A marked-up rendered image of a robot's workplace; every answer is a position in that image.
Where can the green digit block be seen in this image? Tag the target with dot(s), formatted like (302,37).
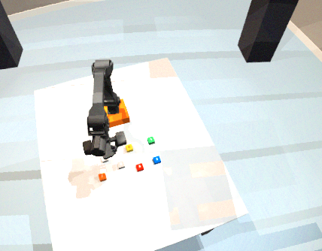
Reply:
(150,140)

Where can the blue block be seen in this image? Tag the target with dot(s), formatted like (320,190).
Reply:
(156,160)

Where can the small yellow block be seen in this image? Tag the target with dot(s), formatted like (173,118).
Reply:
(129,148)

